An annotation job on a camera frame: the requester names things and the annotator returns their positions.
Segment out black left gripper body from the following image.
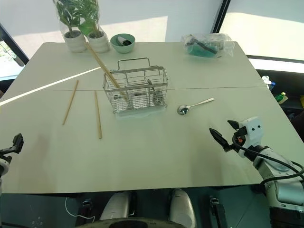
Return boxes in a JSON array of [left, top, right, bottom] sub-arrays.
[[0, 147, 13, 158]]

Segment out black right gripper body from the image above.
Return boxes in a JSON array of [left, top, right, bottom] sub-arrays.
[[232, 126, 248, 152]]

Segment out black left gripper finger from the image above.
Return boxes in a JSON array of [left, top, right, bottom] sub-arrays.
[[11, 133, 25, 154]]

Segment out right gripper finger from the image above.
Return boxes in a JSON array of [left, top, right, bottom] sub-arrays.
[[227, 120, 241, 131], [209, 128, 236, 153]]

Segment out silver metal spoon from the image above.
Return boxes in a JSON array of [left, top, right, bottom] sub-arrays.
[[177, 97, 215, 116]]

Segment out green and yellow toy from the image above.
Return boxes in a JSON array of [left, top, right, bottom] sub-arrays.
[[275, 92, 289, 104]]

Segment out white and blue bottles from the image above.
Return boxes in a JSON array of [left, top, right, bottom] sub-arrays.
[[261, 76, 278, 91]]

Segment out wooden chopstick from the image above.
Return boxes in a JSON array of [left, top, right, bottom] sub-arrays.
[[62, 79, 79, 126], [85, 42, 121, 89], [94, 90, 103, 140], [86, 42, 128, 101]]

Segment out white rounded shape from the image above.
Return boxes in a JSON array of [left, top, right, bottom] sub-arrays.
[[99, 190, 131, 221], [169, 188, 197, 228]]

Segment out green sponge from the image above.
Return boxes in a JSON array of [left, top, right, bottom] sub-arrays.
[[187, 44, 219, 58]]

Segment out metal utensil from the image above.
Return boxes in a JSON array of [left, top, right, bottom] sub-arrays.
[[146, 79, 163, 105]]

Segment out clear plastic bag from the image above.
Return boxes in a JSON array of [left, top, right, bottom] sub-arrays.
[[180, 33, 235, 59]]

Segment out white basket drip tray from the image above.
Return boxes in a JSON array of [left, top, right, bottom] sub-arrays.
[[112, 106, 168, 119]]

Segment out black window pillar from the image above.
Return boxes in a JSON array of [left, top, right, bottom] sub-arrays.
[[210, 0, 232, 34]]

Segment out potted plant white pot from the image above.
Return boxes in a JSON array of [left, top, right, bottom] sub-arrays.
[[77, 0, 111, 54], [53, 0, 88, 54]]

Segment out dark rounded shape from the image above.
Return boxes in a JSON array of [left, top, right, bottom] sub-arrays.
[[82, 217, 177, 228]]

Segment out clear plastic plant sleeve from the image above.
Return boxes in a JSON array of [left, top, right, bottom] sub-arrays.
[[52, 0, 103, 40]]

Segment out green bowl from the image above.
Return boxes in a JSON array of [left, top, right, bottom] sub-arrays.
[[110, 33, 136, 54]]

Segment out white and black small object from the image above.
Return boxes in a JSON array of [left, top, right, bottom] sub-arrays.
[[117, 36, 133, 47]]

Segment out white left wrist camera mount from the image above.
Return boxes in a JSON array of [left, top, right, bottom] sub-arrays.
[[0, 157, 12, 177]]

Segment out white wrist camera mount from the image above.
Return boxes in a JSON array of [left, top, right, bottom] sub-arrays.
[[0, 157, 12, 177], [238, 116, 263, 159]]

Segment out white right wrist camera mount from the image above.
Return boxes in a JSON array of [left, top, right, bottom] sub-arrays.
[[238, 116, 263, 159]]

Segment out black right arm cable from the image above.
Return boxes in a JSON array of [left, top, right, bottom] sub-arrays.
[[232, 135, 304, 190]]

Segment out black table bracket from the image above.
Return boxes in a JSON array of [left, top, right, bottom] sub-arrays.
[[81, 198, 94, 215], [209, 195, 227, 228]]

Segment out thin white cord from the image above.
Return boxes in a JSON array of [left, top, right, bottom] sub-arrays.
[[65, 196, 96, 219]]

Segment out black window frame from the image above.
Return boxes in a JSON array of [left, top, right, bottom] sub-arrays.
[[0, 23, 30, 67]]

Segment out metal wire cutlery basket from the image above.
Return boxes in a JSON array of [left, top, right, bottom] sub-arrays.
[[102, 57, 170, 115]]

